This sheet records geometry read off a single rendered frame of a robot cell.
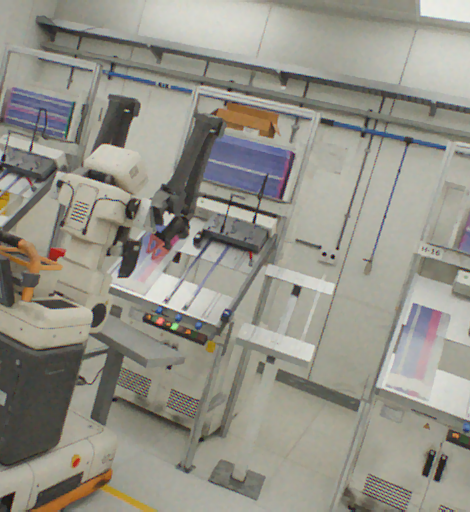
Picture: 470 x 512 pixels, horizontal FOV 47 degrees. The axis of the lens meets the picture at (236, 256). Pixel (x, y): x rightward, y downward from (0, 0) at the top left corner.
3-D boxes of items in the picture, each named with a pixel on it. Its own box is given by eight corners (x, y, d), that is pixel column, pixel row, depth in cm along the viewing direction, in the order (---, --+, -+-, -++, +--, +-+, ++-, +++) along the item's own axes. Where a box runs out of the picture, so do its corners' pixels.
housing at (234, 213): (271, 246, 305) (271, 228, 295) (194, 222, 321) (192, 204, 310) (276, 237, 310) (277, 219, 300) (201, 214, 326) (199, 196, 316)
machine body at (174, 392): (204, 447, 294) (236, 338, 288) (97, 398, 316) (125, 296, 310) (243, 414, 355) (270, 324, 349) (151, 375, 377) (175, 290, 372)
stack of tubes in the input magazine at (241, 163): (278, 198, 295) (292, 150, 292) (195, 175, 311) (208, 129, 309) (284, 201, 307) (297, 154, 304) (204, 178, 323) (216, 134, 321)
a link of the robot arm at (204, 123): (195, 101, 218) (216, 108, 214) (207, 115, 231) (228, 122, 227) (149, 204, 217) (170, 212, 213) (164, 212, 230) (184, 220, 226)
